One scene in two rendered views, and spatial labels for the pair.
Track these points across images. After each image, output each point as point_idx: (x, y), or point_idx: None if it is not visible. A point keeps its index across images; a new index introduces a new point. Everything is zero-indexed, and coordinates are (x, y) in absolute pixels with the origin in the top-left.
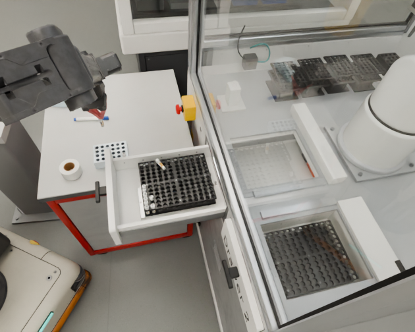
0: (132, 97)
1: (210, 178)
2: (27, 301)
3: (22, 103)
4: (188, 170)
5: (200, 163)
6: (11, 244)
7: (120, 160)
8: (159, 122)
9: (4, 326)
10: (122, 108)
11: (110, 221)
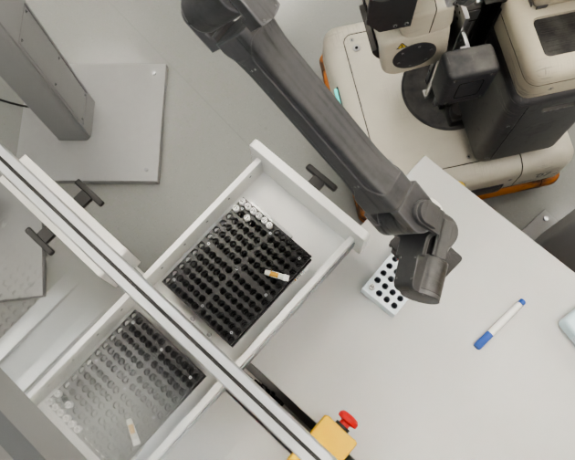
0: (486, 430)
1: (190, 306)
2: (384, 128)
3: None
4: (232, 297)
5: (223, 322)
6: (476, 162)
7: (341, 245)
8: (388, 409)
9: (381, 94)
10: (478, 389)
11: (264, 150)
